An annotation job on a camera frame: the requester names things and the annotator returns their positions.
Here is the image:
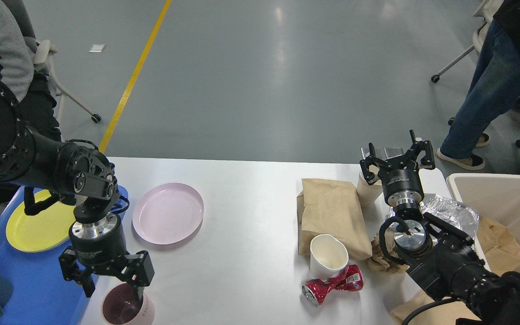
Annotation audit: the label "white chair left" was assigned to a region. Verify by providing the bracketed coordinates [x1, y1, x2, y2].
[33, 40, 102, 124]

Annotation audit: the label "white paper cup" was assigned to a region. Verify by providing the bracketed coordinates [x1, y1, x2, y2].
[356, 173, 383, 208]
[309, 234, 349, 280]

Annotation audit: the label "brown paper bag in bin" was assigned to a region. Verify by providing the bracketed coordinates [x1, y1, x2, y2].
[477, 217, 520, 276]

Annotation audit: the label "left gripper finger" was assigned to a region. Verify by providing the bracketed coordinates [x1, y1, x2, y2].
[107, 251, 155, 301]
[59, 248, 95, 298]

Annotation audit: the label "white plastic bin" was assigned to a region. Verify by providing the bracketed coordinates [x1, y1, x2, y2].
[446, 173, 520, 272]

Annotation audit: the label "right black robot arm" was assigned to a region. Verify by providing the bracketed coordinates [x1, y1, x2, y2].
[360, 130, 520, 325]

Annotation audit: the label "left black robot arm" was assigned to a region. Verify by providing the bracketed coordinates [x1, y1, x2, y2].
[0, 81, 154, 302]

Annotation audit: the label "white paper cup back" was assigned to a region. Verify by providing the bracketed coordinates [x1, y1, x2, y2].
[356, 173, 383, 208]

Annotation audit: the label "white chair right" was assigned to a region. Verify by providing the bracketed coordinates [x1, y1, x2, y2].
[431, 0, 520, 148]

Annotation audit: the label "white chair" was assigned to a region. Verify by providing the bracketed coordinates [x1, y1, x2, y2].
[431, 0, 520, 148]
[33, 40, 102, 124]

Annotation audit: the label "seated person grey sweater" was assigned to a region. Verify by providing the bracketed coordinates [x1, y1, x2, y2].
[0, 0, 62, 204]

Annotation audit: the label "white paper cup front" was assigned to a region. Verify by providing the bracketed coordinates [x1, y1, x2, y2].
[309, 234, 349, 280]

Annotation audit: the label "metal floor plates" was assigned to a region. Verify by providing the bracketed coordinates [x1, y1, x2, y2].
[361, 146, 405, 161]

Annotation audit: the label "large brown paper bag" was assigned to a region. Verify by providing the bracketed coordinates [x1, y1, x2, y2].
[297, 178, 373, 261]

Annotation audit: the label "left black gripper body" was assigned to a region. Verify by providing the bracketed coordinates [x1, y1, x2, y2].
[70, 214, 128, 271]

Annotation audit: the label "pink plate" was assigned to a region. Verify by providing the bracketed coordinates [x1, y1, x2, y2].
[132, 183, 204, 245]

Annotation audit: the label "standing person blue jeans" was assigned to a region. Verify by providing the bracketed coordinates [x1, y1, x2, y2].
[436, 0, 520, 170]

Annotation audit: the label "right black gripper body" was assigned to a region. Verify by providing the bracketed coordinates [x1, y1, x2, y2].
[382, 169, 425, 207]

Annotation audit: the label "crumpled aluminium foil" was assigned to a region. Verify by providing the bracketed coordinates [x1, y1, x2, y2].
[387, 194, 479, 248]

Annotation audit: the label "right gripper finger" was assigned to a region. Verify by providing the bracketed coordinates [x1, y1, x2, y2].
[397, 130, 436, 171]
[360, 143, 392, 186]

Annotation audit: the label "crushed red soda can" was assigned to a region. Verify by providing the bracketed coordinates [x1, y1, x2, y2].
[302, 264, 364, 306]

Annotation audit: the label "crumpled brown paper ball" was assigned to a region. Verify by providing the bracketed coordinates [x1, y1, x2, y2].
[366, 234, 409, 274]

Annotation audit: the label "pink mug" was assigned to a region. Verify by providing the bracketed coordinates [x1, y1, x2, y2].
[101, 283, 155, 325]

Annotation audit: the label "brown paper bag front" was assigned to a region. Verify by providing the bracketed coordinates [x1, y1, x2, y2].
[390, 289, 482, 325]

